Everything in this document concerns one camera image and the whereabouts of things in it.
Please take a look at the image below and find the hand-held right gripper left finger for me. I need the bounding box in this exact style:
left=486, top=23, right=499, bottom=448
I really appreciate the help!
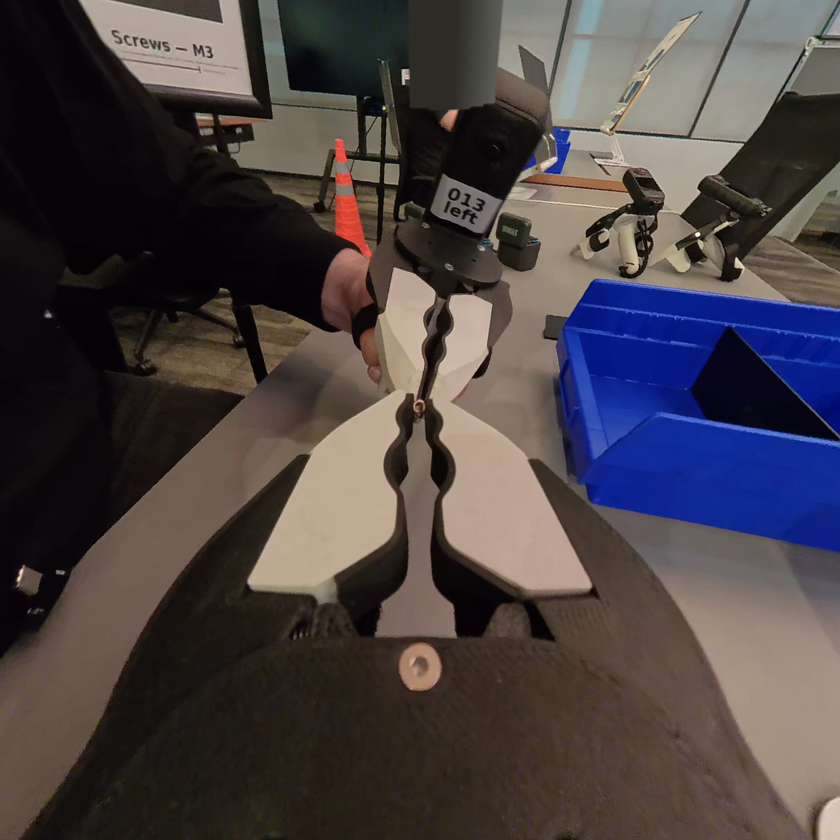
left=248, top=392, right=417, bottom=622

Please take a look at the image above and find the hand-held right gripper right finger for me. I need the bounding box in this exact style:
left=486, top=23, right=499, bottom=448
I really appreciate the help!
left=423, top=395, right=594, bottom=631

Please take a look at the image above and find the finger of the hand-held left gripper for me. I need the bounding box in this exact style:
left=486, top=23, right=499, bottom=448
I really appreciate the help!
left=375, top=268, right=439, bottom=398
left=427, top=294, right=494, bottom=398

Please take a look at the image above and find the person's left forearm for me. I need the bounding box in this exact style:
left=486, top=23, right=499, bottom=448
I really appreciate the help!
left=98, top=131, right=362, bottom=332

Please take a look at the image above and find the person's left hand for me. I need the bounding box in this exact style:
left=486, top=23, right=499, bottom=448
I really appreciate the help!
left=322, top=249, right=383, bottom=385

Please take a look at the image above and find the black board on stand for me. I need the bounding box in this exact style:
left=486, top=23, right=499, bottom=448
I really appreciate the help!
left=517, top=45, right=559, bottom=175

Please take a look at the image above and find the brown background table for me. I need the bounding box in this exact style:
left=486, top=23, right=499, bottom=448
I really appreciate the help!
left=524, top=171, right=629, bottom=193

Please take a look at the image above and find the black battery charger case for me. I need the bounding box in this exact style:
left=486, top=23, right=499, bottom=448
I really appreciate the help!
left=497, top=212, right=543, bottom=271

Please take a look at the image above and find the black easel stand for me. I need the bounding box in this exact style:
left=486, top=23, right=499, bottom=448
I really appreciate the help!
left=315, top=59, right=404, bottom=244

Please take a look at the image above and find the orange traffic cone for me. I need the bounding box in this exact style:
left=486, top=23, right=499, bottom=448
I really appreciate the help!
left=333, top=139, right=373, bottom=258

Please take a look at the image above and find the spare hand-held gripper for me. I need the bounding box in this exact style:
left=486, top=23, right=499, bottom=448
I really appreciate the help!
left=577, top=167, right=667, bottom=280
left=663, top=175, right=774, bottom=282

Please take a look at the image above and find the background instruction stand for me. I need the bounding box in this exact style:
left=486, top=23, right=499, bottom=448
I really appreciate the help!
left=598, top=12, right=702, bottom=165

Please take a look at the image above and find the blue plastic bin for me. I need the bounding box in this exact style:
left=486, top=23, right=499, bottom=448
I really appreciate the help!
left=556, top=279, right=840, bottom=552

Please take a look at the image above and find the black office chair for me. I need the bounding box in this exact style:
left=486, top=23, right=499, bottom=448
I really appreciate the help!
left=59, top=252, right=270, bottom=385

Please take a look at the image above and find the black bin divider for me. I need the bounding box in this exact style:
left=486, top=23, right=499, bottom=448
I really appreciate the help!
left=690, top=327, right=840, bottom=441

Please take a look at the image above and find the white sign with black pattern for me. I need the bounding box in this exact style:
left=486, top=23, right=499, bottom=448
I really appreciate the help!
left=79, top=0, right=273, bottom=120

